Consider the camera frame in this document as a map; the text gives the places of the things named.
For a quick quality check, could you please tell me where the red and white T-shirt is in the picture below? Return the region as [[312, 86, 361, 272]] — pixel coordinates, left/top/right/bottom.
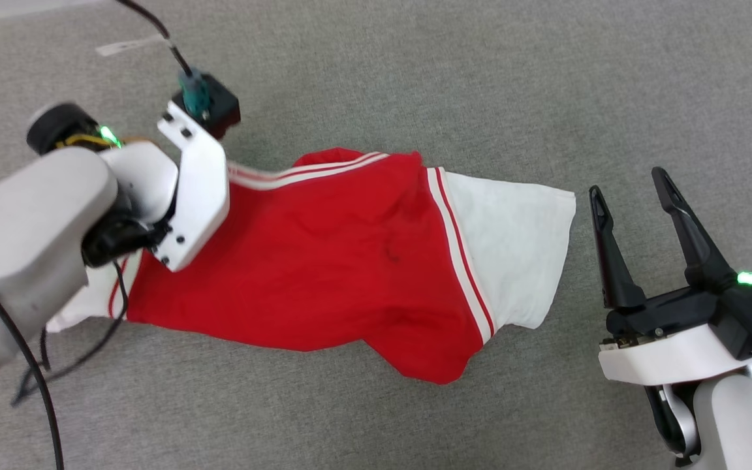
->
[[46, 148, 577, 386]]

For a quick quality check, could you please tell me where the white cable label tag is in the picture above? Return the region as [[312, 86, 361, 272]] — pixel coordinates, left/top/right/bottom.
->
[[95, 35, 172, 57]]

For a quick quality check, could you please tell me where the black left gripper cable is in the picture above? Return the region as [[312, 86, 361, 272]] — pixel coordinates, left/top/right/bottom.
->
[[0, 258, 131, 470]]

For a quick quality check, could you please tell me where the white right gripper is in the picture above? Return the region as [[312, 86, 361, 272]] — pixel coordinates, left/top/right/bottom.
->
[[589, 166, 752, 386]]

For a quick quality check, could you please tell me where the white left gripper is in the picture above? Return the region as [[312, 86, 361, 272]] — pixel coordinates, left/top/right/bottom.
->
[[27, 101, 230, 272]]

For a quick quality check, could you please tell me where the teal left cable connector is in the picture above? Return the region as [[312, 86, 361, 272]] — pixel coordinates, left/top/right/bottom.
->
[[178, 68, 211, 119]]

